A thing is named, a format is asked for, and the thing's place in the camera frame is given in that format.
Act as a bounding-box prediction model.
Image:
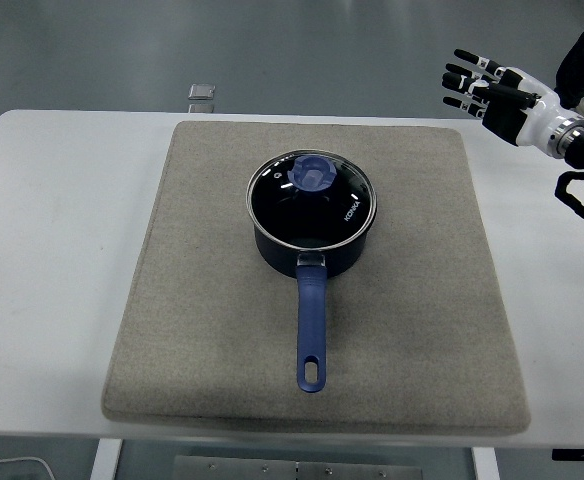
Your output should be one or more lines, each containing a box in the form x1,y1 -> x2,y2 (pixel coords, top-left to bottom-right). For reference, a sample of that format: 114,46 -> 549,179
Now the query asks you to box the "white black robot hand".
441,48 -> 584,149

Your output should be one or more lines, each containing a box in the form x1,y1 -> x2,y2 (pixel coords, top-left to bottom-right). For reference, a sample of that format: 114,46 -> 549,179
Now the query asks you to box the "glass pot lid blue knob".
245,149 -> 377,250

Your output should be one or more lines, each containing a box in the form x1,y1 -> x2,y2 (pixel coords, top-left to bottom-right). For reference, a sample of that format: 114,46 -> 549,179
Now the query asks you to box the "white table leg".
89,438 -> 123,480
471,446 -> 498,480

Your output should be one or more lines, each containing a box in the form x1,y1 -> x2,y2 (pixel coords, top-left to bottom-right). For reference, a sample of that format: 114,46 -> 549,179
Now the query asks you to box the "beige fabric mat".
100,119 -> 532,435

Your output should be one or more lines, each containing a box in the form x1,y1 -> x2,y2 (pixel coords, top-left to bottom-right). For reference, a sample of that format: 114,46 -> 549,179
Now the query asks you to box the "dark blue saucepan blue handle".
246,189 -> 377,395

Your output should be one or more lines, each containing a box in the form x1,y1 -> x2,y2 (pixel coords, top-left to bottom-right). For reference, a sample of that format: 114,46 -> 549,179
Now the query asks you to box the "white cable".
0,455 -> 56,480

